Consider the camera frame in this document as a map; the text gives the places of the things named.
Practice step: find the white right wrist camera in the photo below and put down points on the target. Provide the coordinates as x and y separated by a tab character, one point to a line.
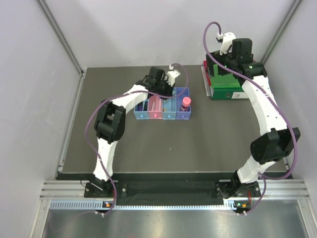
226	42

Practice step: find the left aluminium rail bar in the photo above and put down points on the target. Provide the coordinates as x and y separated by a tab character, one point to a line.
62	190

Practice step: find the light blue drawer box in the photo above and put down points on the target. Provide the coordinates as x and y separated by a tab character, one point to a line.
141	114

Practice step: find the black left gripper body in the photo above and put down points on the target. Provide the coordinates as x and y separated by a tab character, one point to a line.
163	88

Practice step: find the pink drawer box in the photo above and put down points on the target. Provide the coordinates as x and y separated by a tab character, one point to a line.
154	114

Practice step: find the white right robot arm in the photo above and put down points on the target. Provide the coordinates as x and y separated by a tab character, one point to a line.
275	141

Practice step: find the left aluminium frame post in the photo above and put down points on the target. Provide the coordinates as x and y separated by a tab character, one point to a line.
59	34

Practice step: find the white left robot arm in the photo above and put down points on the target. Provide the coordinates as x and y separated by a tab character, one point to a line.
106	125

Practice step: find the purple cap black highlighter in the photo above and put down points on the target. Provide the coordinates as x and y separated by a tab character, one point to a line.
140	107

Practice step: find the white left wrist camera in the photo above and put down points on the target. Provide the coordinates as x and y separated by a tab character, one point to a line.
172	74

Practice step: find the aluminium rail bar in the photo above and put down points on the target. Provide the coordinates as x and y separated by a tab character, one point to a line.
287	189
62	190

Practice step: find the sky blue drawer box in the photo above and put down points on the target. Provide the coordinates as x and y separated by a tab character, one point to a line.
169	109

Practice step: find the pink cap pen tube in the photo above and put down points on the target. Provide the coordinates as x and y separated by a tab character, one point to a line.
185	104

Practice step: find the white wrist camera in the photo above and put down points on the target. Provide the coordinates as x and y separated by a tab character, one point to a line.
172	74
226	42

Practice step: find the blue cap black highlighter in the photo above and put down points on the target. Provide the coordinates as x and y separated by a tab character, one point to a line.
145	108

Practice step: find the purple drawer box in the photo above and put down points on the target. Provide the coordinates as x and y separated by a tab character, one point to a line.
182	114

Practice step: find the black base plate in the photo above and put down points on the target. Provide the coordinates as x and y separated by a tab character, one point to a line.
145	190

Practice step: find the green ring binder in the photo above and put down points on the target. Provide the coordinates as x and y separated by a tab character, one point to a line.
226	94

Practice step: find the aluminium frame post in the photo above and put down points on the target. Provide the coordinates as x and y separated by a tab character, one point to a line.
295	4
59	34

